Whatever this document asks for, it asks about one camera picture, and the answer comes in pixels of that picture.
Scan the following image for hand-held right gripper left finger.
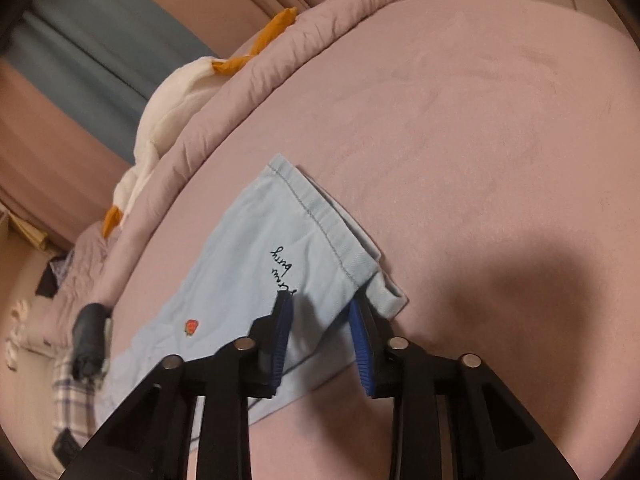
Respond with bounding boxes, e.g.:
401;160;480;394
60;292;296;480

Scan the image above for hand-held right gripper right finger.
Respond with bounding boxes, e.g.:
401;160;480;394
347;296;583;480

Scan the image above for light blue denim shorts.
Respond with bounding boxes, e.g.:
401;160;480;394
92;154;408;428

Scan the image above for folded pale green garment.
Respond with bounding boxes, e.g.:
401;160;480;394
100;317;115;378

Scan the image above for folded dark blue jeans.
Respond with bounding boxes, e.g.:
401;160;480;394
72;302;113;381

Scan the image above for bed with pink sheet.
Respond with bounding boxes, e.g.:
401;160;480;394
50;0;640;480

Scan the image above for plaid pillow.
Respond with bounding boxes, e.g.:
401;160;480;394
52;355;116;451

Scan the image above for dark cloth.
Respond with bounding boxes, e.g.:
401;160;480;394
37;255;71;298

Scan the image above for pink quilt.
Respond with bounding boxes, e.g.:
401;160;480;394
52;0;418;321

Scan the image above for white goose plush toy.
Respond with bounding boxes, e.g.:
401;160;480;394
102;7;298;238

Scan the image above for white bunny plush toy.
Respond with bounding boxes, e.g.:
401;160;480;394
5;300;32;372

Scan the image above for yellow pleated fabric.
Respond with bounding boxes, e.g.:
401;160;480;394
0;205;51;252

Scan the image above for blue curtain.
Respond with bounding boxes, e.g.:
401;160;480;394
5;0;221;166

